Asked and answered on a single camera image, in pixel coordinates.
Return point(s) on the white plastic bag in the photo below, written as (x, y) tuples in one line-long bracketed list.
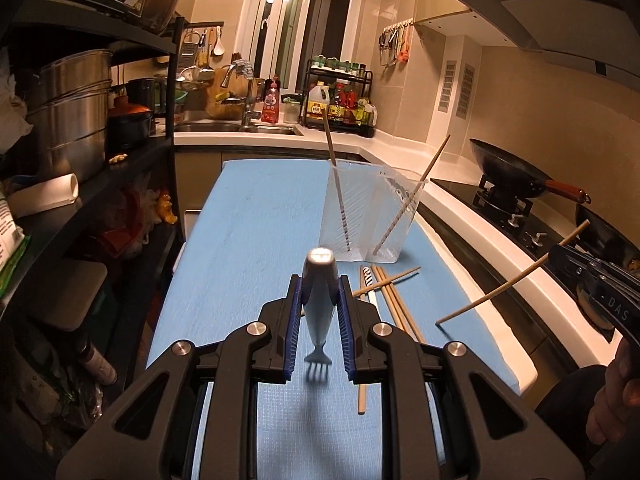
[(12, 105)]

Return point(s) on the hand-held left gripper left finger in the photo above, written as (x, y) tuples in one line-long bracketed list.
[(295, 340)]

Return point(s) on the blue mat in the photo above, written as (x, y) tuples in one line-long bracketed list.
[(260, 240)]

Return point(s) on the sliding window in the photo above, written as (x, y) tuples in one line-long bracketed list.
[(300, 20)]

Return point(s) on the row of spice jars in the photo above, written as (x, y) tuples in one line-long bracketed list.
[(340, 65)]

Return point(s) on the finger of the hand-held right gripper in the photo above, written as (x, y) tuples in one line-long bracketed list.
[(570, 262), (615, 271)]

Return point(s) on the row of sauce bottles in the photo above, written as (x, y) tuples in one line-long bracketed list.
[(352, 107)]

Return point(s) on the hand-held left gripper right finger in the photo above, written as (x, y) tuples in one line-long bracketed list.
[(346, 340)]

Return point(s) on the dark bottle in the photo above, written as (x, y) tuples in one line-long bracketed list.
[(97, 362)]

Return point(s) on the wooden cutting board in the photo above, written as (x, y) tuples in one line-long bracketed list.
[(220, 100)]

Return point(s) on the white hanging spoon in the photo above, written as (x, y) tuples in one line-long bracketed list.
[(218, 47)]

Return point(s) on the steel faucet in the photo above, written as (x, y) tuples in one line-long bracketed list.
[(248, 110)]

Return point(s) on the clear plastic container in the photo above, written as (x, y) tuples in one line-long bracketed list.
[(362, 220)]

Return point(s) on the pink dish soap bottle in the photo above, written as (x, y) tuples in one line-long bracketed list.
[(270, 105)]

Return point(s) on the white jar with green lid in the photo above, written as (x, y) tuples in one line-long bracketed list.
[(291, 110)]

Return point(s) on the green basin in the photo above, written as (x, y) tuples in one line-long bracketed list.
[(182, 96)]

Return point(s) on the steel colander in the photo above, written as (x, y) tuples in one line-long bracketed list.
[(195, 75)]

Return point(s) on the paper roll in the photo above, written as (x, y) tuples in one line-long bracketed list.
[(45, 194)]

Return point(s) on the metal grater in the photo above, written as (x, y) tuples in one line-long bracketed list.
[(188, 45)]

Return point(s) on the wall hook rail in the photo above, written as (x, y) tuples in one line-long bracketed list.
[(400, 25)]

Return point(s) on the steel sink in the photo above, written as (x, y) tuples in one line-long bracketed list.
[(220, 127)]

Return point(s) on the grey wall outlet panel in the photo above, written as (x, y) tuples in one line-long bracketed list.
[(447, 85), (467, 91)]

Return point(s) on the black spice rack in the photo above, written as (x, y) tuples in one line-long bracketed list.
[(372, 105)]

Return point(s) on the person's dark clothing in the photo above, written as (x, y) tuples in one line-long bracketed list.
[(565, 410)]

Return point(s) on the black glass gas stove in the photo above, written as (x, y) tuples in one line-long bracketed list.
[(530, 232)]

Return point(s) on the wooden spatula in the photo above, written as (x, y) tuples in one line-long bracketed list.
[(204, 52)]

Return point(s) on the red plastic bags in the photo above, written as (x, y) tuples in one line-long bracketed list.
[(122, 225)]

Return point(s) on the cooking oil jug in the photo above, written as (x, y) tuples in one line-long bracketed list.
[(317, 107)]

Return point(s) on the blue white cloth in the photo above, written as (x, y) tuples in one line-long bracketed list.
[(242, 67)]

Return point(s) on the beige box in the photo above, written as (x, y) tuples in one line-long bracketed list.
[(70, 295)]

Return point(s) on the stacked steel steamer pots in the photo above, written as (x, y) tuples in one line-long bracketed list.
[(70, 115)]

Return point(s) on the black kettle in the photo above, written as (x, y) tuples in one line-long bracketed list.
[(141, 91)]

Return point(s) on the wooden chopstick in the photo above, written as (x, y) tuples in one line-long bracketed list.
[(392, 302), (332, 157), (431, 164), (361, 400), (490, 296), (402, 305), (395, 279)]

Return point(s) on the range hood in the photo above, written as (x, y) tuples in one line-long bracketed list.
[(550, 5)]

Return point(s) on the green printed packet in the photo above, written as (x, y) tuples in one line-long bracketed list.
[(11, 245)]

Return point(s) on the black shelf rack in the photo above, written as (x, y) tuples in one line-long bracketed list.
[(172, 90)]

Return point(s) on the person's right hand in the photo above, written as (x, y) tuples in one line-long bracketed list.
[(620, 400)]

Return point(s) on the clay pot with orange lid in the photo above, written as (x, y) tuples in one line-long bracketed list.
[(130, 120)]

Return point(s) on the ginger piece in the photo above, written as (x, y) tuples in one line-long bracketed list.
[(118, 158)]

